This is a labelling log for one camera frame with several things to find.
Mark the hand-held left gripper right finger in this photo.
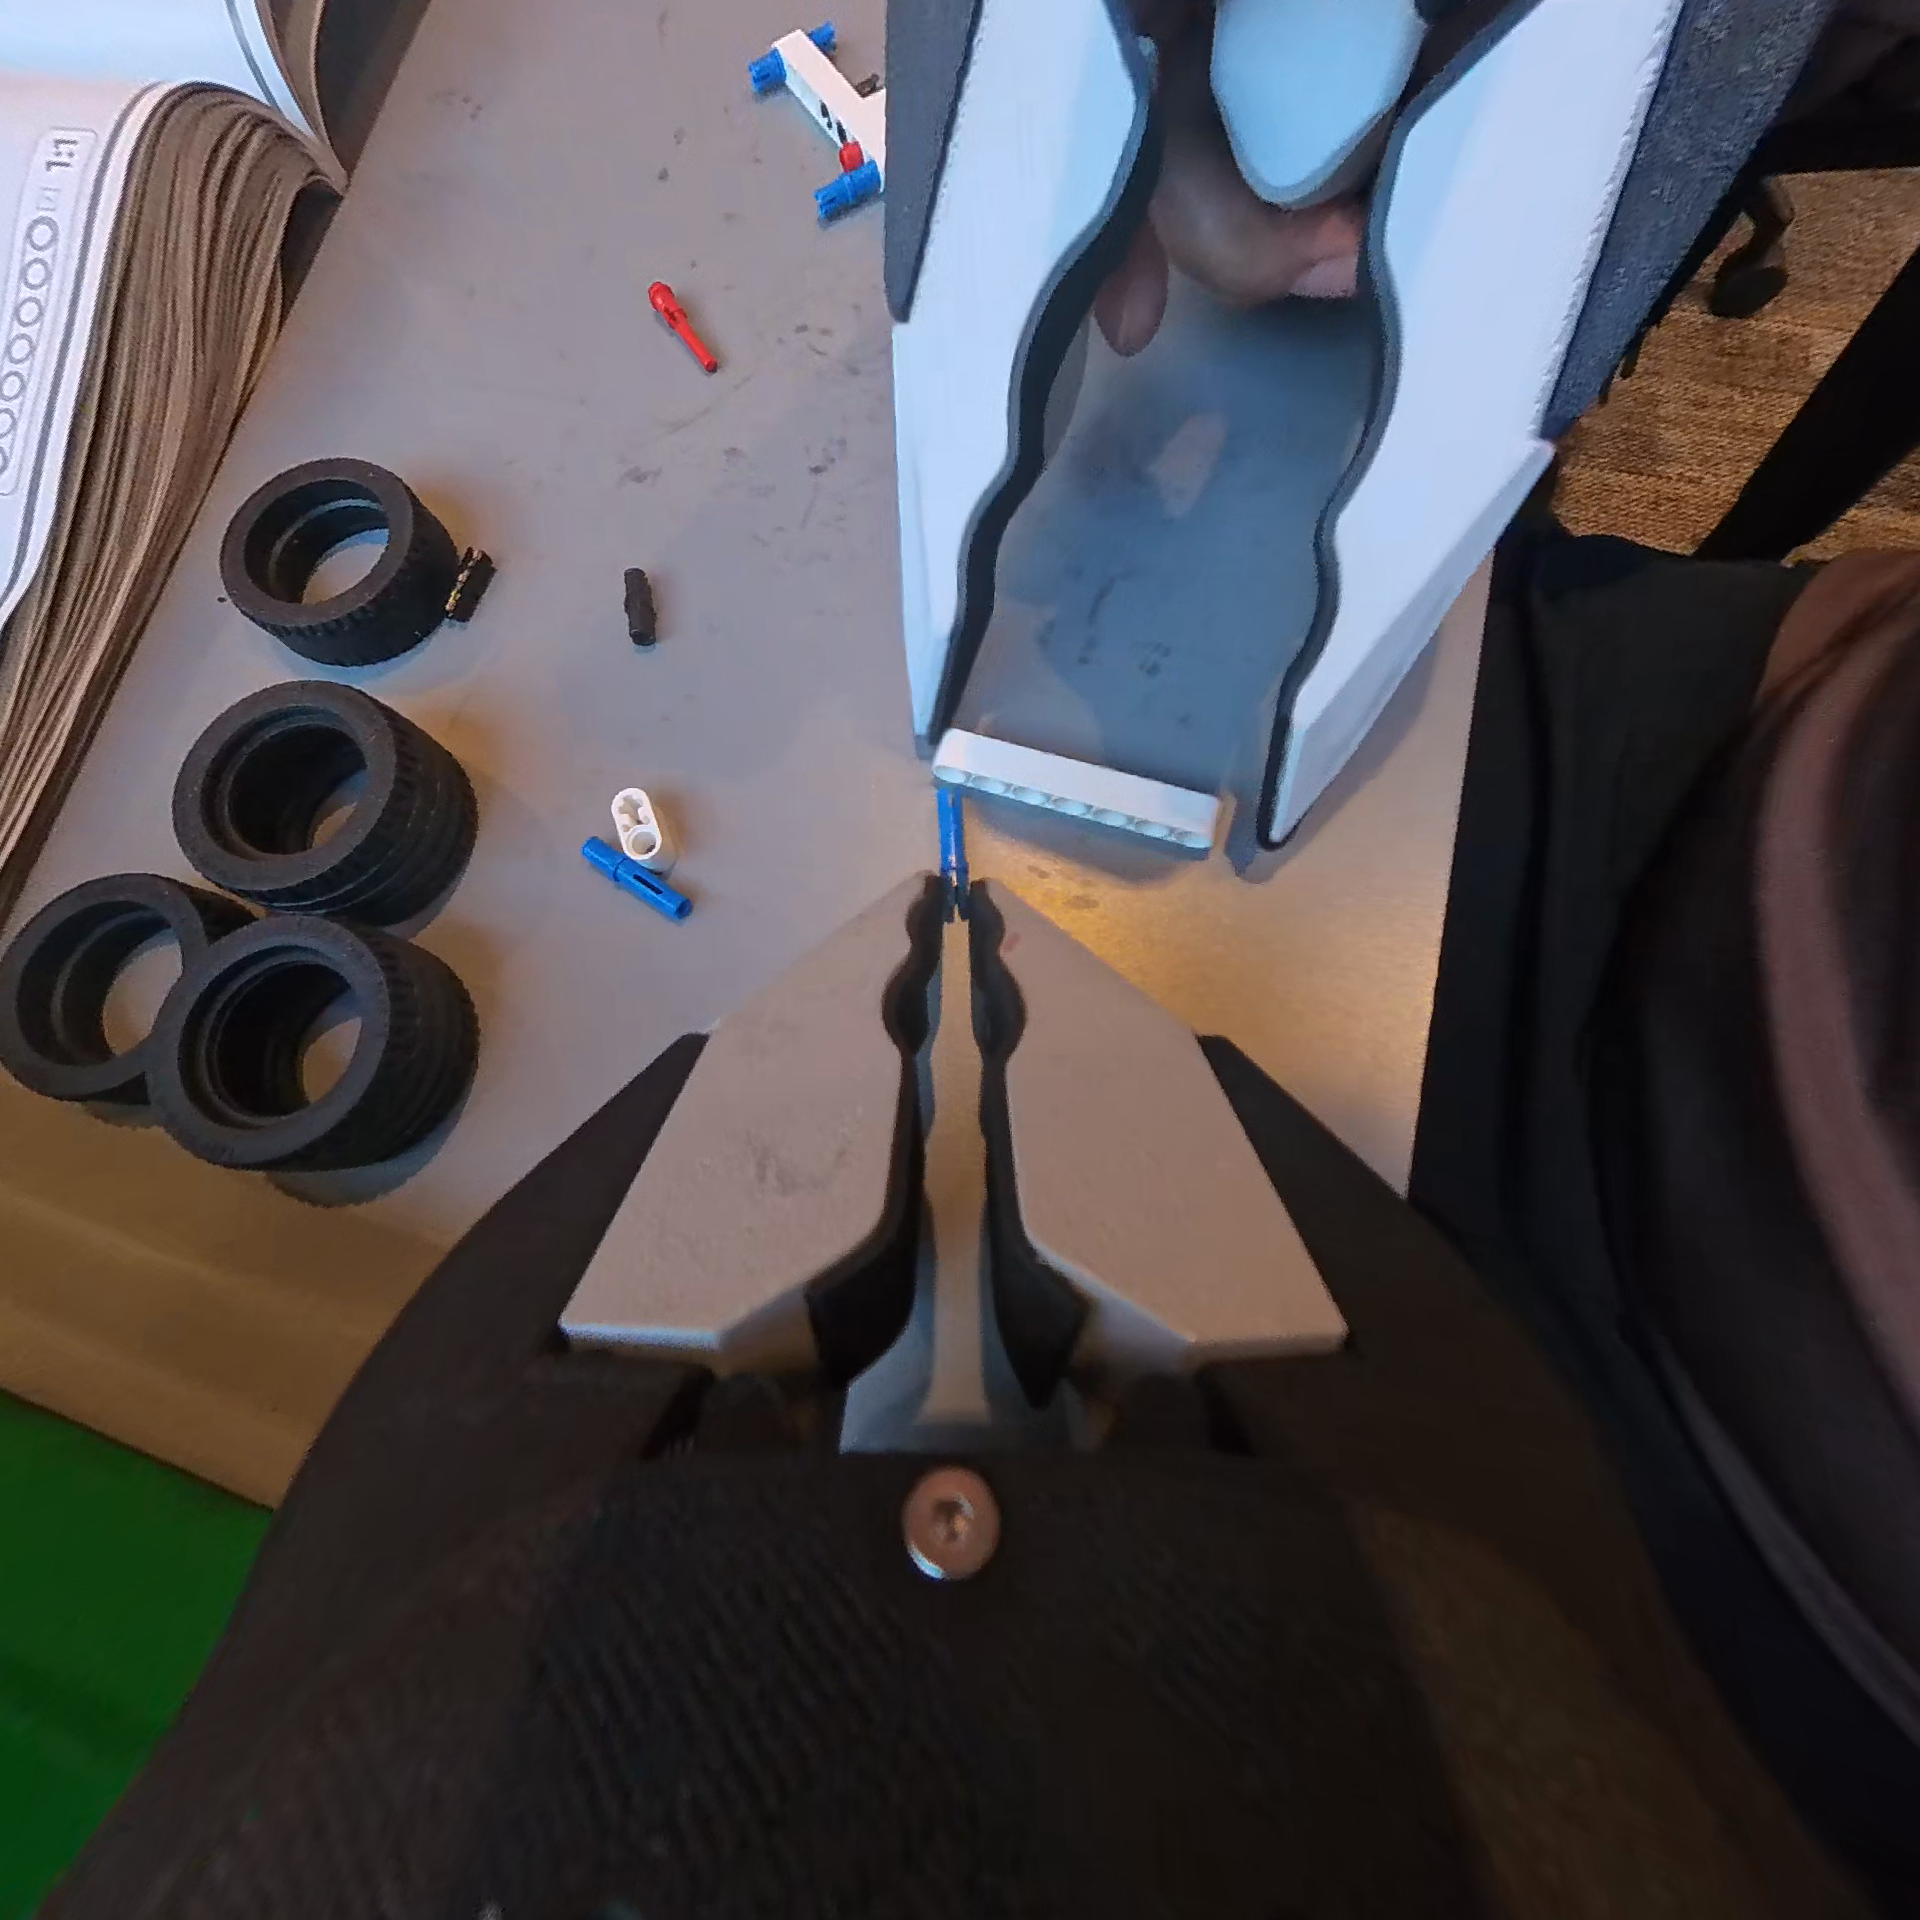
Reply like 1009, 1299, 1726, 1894
959, 880, 1348, 1409

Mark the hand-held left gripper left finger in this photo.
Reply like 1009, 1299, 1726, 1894
557, 874, 950, 1386

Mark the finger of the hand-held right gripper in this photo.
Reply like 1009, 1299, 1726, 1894
887, 0, 1164, 760
1256, 0, 1689, 856

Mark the white holed brick beam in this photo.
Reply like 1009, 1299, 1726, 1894
929, 729, 1236, 861

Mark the grey desk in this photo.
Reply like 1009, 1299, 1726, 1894
0, 0, 1561, 1508

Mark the person's right hand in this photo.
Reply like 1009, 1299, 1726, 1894
1093, 60, 1374, 360

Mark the black chair base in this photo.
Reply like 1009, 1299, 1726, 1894
1708, 165, 1920, 568

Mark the white beam assembly with pins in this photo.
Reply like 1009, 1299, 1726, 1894
747, 25, 889, 229

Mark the black rubber toy tyre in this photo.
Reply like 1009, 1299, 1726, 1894
0, 874, 255, 1107
219, 456, 468, 672
143, 913, 481, 1173
172, 681, 480, 930

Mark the person's torso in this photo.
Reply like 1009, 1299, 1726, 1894
1408, 525, 1920, 1920

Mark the green plastic bin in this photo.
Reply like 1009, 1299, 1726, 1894
0, 1387, 281, 1920

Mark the open instruction booklet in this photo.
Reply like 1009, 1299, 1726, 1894
0, 0, 376, 916

